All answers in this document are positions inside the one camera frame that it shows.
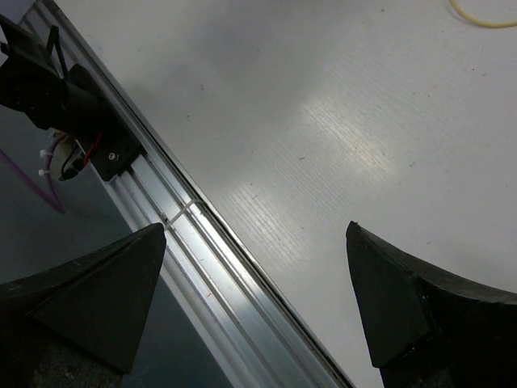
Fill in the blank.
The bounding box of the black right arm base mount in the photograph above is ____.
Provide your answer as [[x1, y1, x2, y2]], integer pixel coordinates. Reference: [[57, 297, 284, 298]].
[[48, 64, 143, 182]]

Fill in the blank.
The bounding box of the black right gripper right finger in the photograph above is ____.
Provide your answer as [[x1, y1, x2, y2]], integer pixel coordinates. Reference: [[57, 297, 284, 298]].
[[346, 222, 516, 387]]

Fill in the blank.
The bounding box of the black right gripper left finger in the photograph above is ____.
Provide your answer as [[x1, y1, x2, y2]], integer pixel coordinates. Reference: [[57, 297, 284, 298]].
[[1, 223, 166, 387]]

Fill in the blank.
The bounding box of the yellow charging cable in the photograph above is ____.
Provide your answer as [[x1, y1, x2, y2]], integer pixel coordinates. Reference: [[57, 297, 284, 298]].
[[448, 0, 517, 30]]

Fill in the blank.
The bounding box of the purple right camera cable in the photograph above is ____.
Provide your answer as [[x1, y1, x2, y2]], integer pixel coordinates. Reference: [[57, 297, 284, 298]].
[[0, 135, 68, 214]]

